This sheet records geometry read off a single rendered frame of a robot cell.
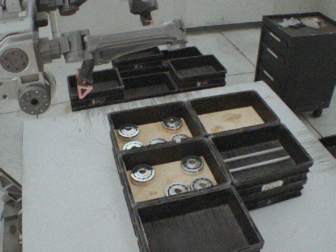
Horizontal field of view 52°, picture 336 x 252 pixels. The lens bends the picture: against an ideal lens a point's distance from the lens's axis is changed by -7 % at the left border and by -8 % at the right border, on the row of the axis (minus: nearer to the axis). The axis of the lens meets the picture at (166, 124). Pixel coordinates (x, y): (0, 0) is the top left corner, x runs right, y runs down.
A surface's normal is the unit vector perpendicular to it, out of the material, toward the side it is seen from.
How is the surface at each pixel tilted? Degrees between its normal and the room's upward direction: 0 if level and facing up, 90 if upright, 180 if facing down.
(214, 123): 0
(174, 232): 0
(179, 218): 0
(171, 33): 55
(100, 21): 90
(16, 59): 90
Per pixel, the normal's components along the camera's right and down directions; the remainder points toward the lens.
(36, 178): 0.00, -0.79
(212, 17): 0.29, 0.59
